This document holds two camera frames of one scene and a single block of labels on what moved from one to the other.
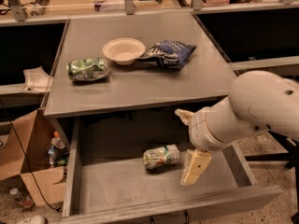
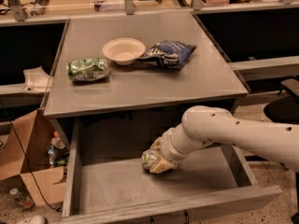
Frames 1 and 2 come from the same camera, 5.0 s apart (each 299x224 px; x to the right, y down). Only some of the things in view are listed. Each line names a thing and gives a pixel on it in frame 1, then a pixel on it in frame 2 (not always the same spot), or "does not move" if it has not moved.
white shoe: (35, 219) does not move
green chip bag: (88, 69) does not move
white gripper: (200, 130) -> (168, 148)
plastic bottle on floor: (24, 200) does not move
